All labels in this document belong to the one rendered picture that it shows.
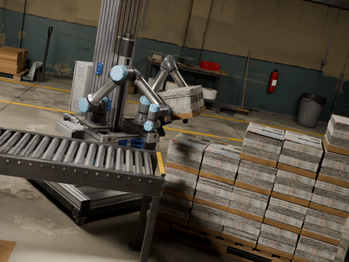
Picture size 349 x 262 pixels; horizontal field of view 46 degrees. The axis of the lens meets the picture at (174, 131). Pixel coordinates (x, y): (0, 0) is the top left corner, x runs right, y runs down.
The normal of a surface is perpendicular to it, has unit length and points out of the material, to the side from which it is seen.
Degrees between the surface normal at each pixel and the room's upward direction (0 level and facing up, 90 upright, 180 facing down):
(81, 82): 90
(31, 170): 90
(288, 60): 90
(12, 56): 90
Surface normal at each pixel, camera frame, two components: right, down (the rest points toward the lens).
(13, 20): 0.11, 0.27
